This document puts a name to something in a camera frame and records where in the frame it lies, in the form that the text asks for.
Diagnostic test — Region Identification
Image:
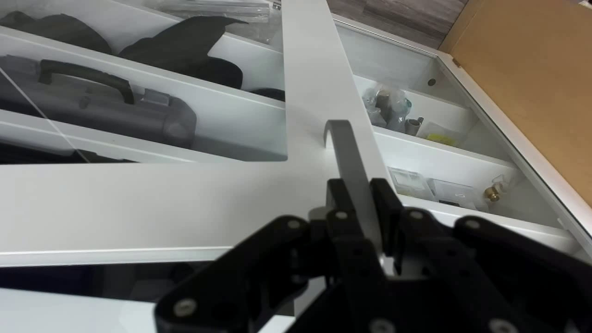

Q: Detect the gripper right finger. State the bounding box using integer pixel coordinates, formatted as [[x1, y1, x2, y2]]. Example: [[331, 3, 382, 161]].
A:
[[370, 178, 592, 333]]

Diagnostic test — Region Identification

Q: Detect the grey metal door handle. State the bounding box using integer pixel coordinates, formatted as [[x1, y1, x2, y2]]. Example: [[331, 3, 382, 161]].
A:
[[322, 119, 384, 254]]

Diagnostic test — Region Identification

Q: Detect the white glass cabinet door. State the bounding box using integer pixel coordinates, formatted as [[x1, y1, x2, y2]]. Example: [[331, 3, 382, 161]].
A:
[[0, 0, 398, 270]]

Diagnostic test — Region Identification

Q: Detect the yellow packet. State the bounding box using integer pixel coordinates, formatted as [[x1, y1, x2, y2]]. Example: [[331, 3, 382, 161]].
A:
[[419, 121, 464, 148]]

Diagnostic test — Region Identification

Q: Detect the white glass-door cabinet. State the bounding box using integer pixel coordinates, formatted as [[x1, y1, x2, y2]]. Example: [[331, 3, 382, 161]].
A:
[[0, 0, 592, 333]]

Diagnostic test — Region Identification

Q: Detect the clear bag of parts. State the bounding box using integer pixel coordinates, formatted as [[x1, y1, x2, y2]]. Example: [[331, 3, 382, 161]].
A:
[[362, 83, 424, 136]]

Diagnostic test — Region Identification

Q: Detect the clear plastic box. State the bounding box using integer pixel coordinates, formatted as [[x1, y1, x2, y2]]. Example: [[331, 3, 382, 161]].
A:
[[428, 179, 478, 207], [388, 167, 435, 200]]

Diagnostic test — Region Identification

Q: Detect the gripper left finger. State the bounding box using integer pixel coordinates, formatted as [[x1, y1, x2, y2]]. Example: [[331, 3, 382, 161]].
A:
[[155, 178, 385, 333]]

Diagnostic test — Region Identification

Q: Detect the grey plastic carry case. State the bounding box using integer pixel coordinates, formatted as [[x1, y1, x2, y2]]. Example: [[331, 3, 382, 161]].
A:
[[0, 55, 197, 149]]

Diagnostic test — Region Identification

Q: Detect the brass knob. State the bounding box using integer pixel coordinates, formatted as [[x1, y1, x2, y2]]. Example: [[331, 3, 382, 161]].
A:
[[483, 175, 509, 203]]

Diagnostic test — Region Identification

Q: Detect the black fabric bag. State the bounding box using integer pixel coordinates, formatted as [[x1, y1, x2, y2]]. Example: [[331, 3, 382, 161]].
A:
[[118, 16, 248, 91], [0, 11, 112, 55]]

